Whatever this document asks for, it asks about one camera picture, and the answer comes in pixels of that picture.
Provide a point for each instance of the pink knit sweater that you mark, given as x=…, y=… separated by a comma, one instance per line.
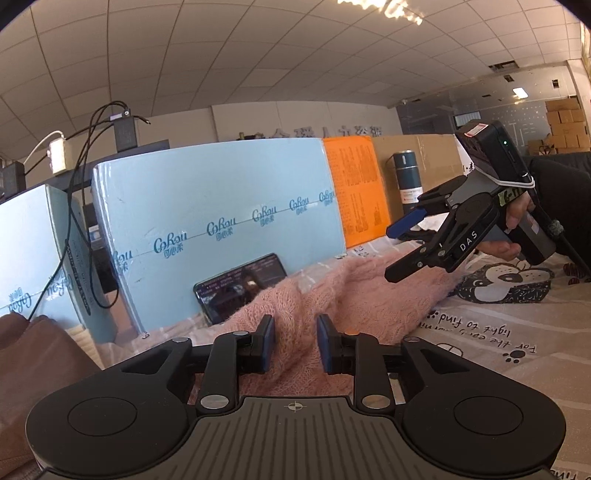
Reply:
x=369, y=295

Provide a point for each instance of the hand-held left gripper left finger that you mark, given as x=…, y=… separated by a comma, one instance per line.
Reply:
x=265, y=345

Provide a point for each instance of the large light blue cardboard box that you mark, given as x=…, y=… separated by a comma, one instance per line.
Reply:
x=212, y=203

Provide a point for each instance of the brown leather jacket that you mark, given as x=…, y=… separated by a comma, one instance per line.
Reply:
x=37, y=364

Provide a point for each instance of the brown cardboard sheet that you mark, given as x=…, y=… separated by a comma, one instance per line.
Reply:
x=434, y=161

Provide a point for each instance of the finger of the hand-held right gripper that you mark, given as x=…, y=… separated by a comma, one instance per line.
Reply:
x=411, y=267
x=406, y=224

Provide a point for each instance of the person's right hand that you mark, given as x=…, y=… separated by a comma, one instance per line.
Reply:
x=519, y=212

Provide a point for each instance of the printed striped bedsheet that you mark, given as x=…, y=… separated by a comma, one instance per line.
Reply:
x=489, y=332

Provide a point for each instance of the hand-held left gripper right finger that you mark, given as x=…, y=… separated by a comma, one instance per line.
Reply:
x=326, y=345

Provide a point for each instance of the dark teal thermos bottle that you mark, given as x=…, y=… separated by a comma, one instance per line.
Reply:
x=406, y=173

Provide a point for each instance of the orange printed sheet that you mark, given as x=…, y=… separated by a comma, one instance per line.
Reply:
x=358, y=194

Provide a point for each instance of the ceiling light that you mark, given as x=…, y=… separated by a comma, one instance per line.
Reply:
x=388, y=9

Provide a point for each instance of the stack of cardboard boxes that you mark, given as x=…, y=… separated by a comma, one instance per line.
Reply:
x=565, y=122

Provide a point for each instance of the smartphone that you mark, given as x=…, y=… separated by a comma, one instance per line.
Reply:
x=240, y=286

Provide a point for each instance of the person's right forearm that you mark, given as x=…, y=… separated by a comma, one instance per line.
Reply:
x=563, y=194

